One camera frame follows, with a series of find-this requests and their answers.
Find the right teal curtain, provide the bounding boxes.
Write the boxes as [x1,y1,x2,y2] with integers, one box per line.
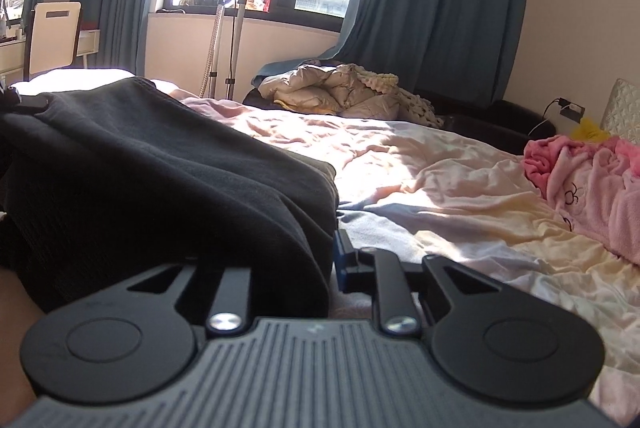
[252,0,534,109]

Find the black fleece garment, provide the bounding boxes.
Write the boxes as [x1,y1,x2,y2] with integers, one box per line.
[1,78,337,317]

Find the white black chair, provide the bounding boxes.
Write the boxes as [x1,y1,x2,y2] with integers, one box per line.
[24,2,100,81]

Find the black side sofa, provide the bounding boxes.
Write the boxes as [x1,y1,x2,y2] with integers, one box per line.
[243,88,556,155]

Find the pink white bed sheet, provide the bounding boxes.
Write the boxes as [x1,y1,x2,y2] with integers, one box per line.
[16,80,639,427]

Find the white quilted headboard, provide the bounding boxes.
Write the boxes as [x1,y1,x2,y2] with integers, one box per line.
[601,78,640,144]

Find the white drawer dresser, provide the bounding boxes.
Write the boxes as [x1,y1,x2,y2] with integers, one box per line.
[0,36,28,84]

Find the black wall charger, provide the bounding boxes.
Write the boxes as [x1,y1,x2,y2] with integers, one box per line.
[528,97,585,136]

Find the metal garment steamer stand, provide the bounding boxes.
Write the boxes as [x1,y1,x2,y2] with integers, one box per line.
[200,0,247,99]

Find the pink fluffy garment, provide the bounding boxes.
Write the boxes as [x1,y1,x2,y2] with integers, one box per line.
[522,135,639,265]

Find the beige puffer jacket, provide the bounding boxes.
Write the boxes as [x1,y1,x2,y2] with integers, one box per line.
[258,64,444,129]

